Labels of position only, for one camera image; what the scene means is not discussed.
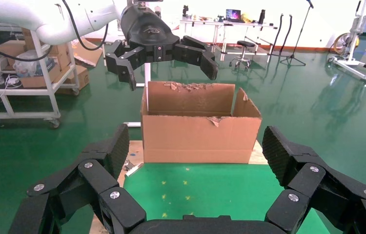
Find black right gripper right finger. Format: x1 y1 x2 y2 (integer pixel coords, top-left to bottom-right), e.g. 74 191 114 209
262 126 366 234

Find clear plastic bag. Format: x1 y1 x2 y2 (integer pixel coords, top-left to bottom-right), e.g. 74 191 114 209
13 50 56 78

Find metal cloth clip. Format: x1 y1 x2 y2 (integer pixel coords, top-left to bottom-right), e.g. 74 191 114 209
123 160 144 177

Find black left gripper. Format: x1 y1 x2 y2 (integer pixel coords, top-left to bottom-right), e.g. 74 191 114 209
104 4 220 92

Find black seat chrome stool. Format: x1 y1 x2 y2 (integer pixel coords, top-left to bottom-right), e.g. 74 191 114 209
229 40 256 70

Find black camera cable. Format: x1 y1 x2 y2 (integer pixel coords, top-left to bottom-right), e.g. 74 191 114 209
0 0 110 62

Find large open cardboard carton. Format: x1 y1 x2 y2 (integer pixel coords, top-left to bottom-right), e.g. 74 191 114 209
140 80 263 164

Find white metal shelf cart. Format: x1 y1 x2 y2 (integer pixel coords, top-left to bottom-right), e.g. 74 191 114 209
0 20 81 129

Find flattened cardboard sheet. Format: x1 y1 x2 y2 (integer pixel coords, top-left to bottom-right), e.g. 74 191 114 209
71 39 104 67

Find white exercise bike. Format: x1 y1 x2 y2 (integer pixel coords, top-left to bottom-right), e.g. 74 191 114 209
327 0 366 83

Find black tripod stand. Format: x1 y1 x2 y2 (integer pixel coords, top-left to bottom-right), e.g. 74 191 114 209
280 0 315 67

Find green table cloth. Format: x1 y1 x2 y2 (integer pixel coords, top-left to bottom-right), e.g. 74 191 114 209
123 162 332 234

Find white frame table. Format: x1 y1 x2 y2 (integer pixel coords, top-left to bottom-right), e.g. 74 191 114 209
180 19 279 63

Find black curved stand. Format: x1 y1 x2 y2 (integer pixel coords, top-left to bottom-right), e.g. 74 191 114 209
279 14 294 56
268 14 285 63

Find printed cardboard box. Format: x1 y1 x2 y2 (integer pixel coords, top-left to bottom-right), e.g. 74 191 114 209
57 64 90 96

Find small plain cardboard box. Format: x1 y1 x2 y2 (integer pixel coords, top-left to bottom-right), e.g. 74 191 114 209
0 40 27 57

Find white desk frame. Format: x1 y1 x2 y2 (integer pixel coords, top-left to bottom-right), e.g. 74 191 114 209
123 63 152 128

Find long low cardboard box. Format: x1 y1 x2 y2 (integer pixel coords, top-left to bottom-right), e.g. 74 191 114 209
20 63 62 88

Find open laptop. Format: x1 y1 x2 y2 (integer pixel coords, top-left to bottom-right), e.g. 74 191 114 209
225 9 243 22

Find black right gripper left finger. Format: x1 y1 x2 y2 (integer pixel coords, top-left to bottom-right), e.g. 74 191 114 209
8 123 147 234

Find white charger cable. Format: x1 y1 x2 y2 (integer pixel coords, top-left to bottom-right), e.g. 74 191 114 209
0 74 22 102

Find stacked large cardboard boxes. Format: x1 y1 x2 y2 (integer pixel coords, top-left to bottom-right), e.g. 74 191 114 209
21 27 70 70

